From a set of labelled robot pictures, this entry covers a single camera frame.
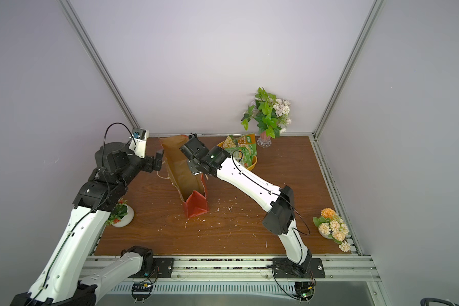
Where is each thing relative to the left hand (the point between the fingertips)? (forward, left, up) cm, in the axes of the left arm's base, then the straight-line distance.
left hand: (150, 145), depth 67 cm
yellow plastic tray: (+27, -22, -29) cm, 45 cm away
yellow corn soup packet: (+28, -26, -28) cm, 48 cm away
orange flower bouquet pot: (-20, -68, -24) cm, 75 cm away
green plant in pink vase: (+23, -46, -4) cm, 52 cm away
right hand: (+4, -16, -11) cm, 20 cm away
